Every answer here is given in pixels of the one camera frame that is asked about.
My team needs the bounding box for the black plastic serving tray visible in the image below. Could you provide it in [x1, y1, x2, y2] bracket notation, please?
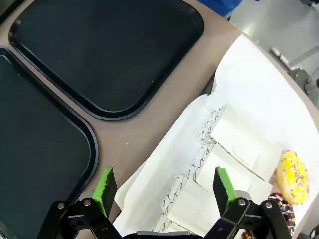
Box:
[0, 46, 99, 239]
[8, 0, 205, 121]

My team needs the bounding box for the yellow frosted sprinkle donut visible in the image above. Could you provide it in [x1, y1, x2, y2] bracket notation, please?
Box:
[275, 150, 310, 205]

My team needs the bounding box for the chocolate frosted sprinkle donut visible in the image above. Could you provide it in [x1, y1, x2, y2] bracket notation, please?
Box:
[268, 192, 297, 232]

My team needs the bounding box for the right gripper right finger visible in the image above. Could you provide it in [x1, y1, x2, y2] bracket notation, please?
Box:
[203, 167, 292, 239]

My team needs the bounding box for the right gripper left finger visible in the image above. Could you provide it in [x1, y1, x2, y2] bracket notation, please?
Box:
[37, 166, 124, 239]

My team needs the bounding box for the white paper liner sheet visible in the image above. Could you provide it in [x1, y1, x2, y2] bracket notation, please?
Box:
[113, 33, 319, 239]

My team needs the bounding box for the blue garment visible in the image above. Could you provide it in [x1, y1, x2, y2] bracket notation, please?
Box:
[198, 0, 242, 18]

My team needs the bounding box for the white box with script print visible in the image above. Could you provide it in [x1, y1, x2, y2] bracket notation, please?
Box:
[161, 175, 222, 232]
[152, 219, 191, 235]
[210, 103, 284, 181]
[193, 143, 274, 200]

